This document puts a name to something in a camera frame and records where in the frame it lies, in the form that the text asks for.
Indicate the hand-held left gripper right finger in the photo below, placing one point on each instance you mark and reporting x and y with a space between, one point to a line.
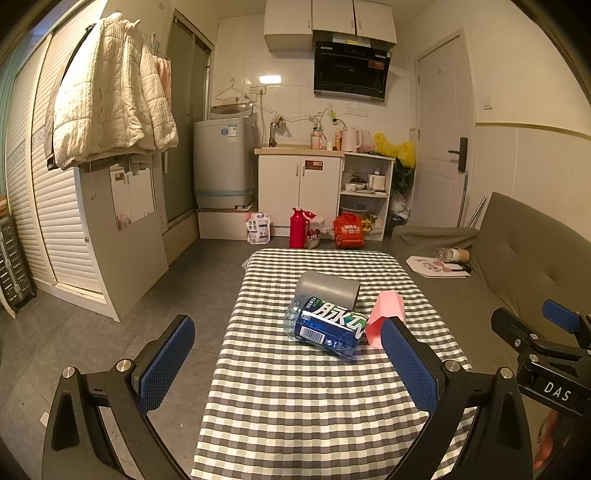
408 364

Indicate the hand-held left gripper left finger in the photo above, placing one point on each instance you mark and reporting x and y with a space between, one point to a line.
168 360

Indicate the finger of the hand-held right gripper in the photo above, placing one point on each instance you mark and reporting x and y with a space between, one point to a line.
561 314
512 325

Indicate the grey cup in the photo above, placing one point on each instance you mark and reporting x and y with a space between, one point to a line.
330 288

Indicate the brown paper cup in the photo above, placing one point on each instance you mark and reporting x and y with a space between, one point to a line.
461 254

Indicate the person's right hand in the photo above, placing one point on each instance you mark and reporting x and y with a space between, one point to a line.
551 438

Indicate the pink paper carton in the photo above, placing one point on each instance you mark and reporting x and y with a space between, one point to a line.
385 309

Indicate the grey-green sofa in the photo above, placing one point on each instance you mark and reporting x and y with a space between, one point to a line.
508 249

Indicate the plastic bottle with blue label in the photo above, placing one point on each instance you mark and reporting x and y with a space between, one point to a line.
323 327

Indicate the white leaning board panel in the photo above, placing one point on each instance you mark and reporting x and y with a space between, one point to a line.
124 258

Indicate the grey checkered tablecloth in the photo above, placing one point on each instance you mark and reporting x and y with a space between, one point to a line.
277 392

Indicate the mop pole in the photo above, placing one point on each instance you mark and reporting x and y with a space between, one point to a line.
463 198

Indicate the white washing machine platform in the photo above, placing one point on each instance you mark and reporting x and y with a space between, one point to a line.
221 224

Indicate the red shopping bag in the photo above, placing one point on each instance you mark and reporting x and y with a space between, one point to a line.
349 230

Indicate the white printed packet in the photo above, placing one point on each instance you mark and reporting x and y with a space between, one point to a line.
258 228

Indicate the white open shelf unit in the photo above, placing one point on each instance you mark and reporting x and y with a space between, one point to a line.
388 203

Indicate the red thermos flask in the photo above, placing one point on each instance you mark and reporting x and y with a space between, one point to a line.
298 228

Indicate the grey ribbed suitcase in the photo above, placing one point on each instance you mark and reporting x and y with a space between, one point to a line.
14 267

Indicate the green leafy bag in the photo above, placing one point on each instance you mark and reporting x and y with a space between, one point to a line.
403 177

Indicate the white shutter wardrobe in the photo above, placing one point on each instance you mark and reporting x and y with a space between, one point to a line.
55 207

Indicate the white sink cabinet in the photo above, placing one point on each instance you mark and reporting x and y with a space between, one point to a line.
295 194

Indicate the grey washing machine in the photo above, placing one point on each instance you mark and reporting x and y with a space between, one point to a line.
221 157

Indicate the yellow plastic bag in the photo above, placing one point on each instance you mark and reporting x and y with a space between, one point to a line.
397 150

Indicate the white door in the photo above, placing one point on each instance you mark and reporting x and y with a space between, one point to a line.
438 115

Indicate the white electric kettle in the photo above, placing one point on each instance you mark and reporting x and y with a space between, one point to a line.
349 138

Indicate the orange bottle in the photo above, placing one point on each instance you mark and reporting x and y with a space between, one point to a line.
338 140

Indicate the pink bottle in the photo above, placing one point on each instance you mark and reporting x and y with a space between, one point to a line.
316 141

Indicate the frosted glass shower door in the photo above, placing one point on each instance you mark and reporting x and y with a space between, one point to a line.
182 115

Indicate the metal faucet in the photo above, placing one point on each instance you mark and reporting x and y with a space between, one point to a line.
273 131

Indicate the white clothes hanger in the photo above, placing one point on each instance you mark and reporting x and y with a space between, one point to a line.
229 98

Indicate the white puffer jacket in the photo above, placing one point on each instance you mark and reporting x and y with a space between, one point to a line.
106 92

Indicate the pink hanging garment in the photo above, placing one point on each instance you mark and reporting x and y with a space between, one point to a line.
165 76

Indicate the black range hood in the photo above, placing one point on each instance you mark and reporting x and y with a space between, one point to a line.
351 69

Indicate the row of wall sockets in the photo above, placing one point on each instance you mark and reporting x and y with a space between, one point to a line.
356 110

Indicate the white wall socket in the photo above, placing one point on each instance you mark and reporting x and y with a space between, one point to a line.
258 89

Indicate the white wall cabinets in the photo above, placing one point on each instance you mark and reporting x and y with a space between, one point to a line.
332 16

